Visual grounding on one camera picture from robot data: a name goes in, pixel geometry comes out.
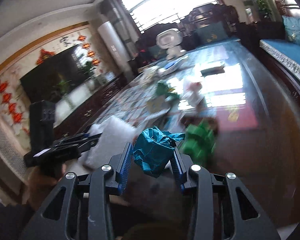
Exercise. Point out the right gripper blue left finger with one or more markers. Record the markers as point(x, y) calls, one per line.
point(123, 168)

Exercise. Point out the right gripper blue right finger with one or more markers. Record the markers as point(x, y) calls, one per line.
point(178, 169)

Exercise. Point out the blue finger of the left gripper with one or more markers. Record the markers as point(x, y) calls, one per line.
point(91, 139)

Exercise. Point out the teal paper ball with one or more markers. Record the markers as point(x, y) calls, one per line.
point(154, 148)

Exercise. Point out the green paper ball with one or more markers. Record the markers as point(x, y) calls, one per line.
point(199, 143)

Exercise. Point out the person's left hand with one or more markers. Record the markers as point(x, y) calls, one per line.
point(41, 185)

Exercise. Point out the white plastic bag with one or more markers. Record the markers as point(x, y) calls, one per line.
point(115, 133)

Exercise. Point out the pink white crumpled wrapper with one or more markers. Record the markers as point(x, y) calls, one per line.
point(193, 94)

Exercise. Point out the black flat screen television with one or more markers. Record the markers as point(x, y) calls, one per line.
point(58, 75)

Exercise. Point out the dark wooden coffee table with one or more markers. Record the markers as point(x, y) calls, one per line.
point(256, 120)

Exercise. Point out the black flat object on table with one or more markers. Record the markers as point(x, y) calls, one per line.
point(213, 70)

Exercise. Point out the white cylindrical air conditioner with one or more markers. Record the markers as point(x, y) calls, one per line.
point(116, 48)

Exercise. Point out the white robot toy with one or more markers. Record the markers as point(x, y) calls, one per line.
point(170, 40)

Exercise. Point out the teal pillow on far sofa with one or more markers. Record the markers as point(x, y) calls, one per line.
point(212, 33)

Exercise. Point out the blue sofa seat cushion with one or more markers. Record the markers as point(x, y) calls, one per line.
point(286, 53)

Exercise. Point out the dark carved wooden sofa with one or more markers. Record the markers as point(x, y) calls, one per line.
point(276, 31)

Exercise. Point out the green potted plant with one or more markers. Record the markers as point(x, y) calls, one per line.
point(264, 9)

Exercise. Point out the blue embroidered throw pillow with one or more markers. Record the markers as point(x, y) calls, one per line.
point(292, 29)

